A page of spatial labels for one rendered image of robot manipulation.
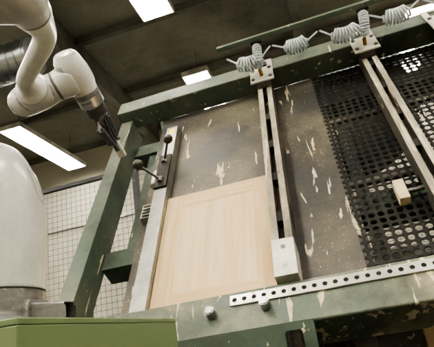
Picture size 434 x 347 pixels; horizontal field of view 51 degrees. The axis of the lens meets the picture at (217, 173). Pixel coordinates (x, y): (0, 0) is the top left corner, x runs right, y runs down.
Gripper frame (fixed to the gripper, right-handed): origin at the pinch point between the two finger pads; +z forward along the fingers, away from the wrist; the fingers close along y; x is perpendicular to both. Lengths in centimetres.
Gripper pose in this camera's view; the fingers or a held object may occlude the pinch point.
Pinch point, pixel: (118, 149)
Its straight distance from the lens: 179.4
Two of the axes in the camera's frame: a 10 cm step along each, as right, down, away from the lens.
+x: 9.5, -2.4, -2.2
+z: 3.3, 7.5, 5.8
